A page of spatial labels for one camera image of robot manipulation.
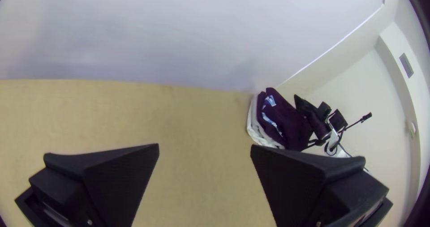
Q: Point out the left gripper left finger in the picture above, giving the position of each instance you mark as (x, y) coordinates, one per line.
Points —
(111, 183)

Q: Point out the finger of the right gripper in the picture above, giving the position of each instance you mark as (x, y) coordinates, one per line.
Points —
(305, 106)

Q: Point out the pile of folded clothes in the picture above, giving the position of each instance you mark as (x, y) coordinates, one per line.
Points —
(289, 126)

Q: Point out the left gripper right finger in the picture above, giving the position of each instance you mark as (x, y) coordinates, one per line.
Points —
(302, 190)

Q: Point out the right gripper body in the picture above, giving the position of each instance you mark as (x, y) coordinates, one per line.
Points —
(319, 126)

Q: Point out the grey wall vent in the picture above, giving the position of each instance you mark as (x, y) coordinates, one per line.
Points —
(406, 65)

